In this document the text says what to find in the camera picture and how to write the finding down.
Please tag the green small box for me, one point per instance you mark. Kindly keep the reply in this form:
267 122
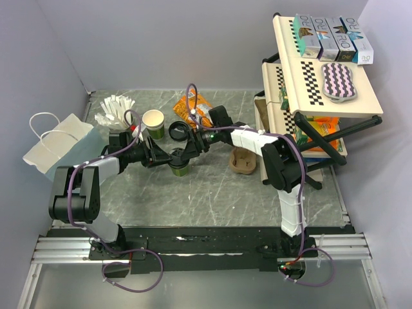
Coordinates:
283 97

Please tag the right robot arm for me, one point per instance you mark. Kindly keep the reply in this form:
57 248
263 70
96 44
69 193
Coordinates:
282 160

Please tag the brown cardboard cup carrier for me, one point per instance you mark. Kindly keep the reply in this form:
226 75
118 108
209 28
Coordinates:
242 161

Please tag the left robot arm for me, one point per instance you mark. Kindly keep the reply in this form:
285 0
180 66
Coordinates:
75 194

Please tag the silver blue box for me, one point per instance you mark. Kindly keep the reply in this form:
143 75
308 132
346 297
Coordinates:
329 49

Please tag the stack of green paper cups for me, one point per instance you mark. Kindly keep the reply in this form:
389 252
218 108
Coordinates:
154 122

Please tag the pink black striped sponge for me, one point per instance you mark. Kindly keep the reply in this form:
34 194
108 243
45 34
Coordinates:
338 83

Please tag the beige black shelf rack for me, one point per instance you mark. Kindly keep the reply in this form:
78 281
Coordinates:
302 79

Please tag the orange chip bag on shelf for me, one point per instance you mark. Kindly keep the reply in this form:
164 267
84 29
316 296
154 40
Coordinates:
325 126

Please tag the white wrapped straws bundle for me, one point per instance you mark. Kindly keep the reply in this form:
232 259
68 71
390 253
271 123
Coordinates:
114 108

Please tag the orange snack bag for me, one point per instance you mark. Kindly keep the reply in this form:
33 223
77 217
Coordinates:
199 104

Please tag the green paper coffee cup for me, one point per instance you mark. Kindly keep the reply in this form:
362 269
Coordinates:
180 171

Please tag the white blue box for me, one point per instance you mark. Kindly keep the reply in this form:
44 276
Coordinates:
364 54

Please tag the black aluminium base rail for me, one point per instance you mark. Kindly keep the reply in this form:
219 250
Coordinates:
200 248

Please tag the black cup lid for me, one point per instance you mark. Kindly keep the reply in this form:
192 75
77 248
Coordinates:
176 158

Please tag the stack of black cup lids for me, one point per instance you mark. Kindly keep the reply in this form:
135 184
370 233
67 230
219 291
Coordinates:
179 131

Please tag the black silver box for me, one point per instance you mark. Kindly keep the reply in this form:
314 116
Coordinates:
346 48

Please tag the blue white paper bag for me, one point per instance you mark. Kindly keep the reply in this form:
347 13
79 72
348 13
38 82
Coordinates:
70 142

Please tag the teal silver box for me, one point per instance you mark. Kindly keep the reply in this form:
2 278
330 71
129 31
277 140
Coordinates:
307 40

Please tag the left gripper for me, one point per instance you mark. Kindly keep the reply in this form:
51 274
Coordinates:
154 156

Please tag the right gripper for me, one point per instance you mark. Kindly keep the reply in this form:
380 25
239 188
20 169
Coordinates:
196 144

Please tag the brown snack bag on shelf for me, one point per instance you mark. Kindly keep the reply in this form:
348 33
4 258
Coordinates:
260 103

